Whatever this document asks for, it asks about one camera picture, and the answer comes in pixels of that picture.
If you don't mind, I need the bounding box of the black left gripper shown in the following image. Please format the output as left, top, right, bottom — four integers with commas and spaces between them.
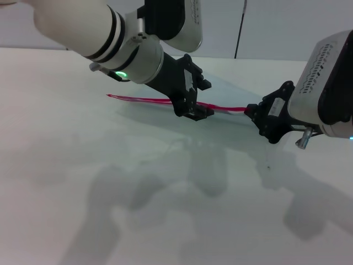
144, 53, 215, 121

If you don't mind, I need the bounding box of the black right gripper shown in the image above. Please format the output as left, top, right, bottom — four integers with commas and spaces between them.
244, 80, 318, 145

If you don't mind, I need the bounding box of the transparent document bag red zipper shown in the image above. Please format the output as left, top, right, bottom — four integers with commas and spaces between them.
106, 75, 267, 125

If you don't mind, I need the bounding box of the white vented right wrist box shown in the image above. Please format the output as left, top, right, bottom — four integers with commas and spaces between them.
290, 29, 353, 126

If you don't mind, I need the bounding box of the black pole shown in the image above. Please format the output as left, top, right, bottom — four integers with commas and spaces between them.
234, 0, 248, 60

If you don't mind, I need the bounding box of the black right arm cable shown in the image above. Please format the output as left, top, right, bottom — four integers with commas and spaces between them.
295, 126, 324, 149

